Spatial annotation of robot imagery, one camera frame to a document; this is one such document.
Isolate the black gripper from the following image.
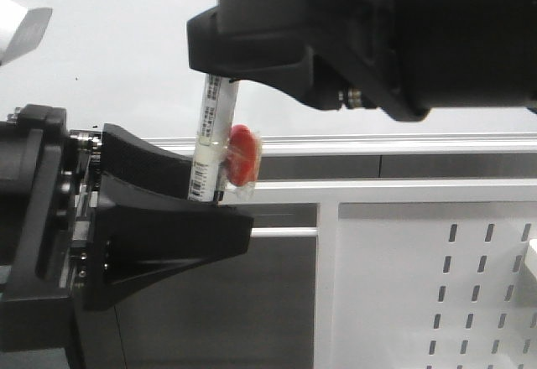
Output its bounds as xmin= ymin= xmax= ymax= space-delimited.
xmin=1 ymin=104 xmax=254 ymax=351
xmin=187 ymin=0 xmax=536 ymax=122

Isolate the white black-ink marker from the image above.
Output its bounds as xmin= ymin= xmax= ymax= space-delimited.
xmin=188 ymin=74 xmax=238 ymax=203

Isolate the red round magnet taped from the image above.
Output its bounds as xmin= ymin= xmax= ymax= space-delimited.
xmin=224 ymin=124 xmax=263 ymax=200

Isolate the white upper plastic tray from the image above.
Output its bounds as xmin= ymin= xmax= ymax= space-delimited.
xmin=524 ymin=239 xmax=537 ymax=279

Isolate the white whiteboard with aluminium frame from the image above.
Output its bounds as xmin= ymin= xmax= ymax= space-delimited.
xmin=1 ymin=0 xmax=536 ymax=139

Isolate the white pegboard stand frame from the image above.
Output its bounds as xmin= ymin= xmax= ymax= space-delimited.
xmin=253 ymin=179 xmax=536 ymax=368

